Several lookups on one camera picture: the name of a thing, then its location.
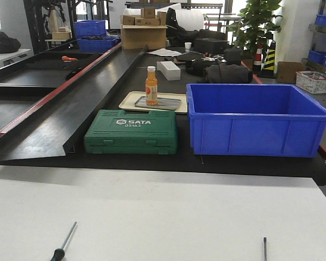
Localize striped traffic cone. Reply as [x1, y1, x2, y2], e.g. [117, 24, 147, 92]
[258, 41, 276, 79]

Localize potted green plant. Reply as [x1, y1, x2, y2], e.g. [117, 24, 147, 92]
[228, 0, 281, 58]

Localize large blue plastic bin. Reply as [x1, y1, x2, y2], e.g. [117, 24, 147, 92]
[186, 84, 326, 158]

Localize green black cross screwdriver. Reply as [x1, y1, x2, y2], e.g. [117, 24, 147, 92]
[51, 221, 77, 261]

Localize large cardboard box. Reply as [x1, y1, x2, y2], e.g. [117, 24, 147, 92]
[121, 25, 167, 49]

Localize green SATA tool case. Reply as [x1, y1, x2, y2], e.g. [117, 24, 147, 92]
[84, 109, 178, 155]

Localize white paper cup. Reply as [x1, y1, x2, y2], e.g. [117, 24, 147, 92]
[184, 42, 192, 52]

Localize small grey metal tray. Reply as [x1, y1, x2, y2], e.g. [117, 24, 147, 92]
[134, 96, 181, 110]

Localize dark cloth pile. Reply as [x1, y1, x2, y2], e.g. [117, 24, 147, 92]
[197, 63, 253, 84]

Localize orange juice bottle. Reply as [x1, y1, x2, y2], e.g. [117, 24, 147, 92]
[146, 66, 158, 105]

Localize black angled guide rail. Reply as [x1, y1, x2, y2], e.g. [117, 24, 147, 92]
[0, 44, 147, 161]

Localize white foam block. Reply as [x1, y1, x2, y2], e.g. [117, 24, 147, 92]
[156, 61, 180, 80]

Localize blue crate on conveyor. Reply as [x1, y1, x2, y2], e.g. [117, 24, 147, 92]
[77, 36, 120, 53]

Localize beige plastic tray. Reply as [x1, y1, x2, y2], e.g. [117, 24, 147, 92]
[118, 91, 187, 114]

